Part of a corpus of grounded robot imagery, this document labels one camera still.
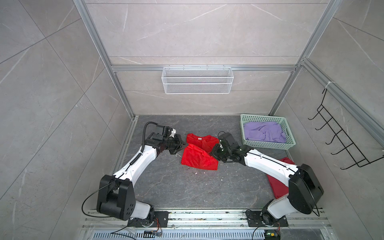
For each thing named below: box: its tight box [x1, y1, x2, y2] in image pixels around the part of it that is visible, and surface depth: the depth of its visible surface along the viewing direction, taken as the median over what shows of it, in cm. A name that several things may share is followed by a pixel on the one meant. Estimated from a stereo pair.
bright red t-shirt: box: [181, 133, 220, 171], surface depth 88 cm
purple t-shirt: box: [243, 121, 287, 143], surface depth 109 cm
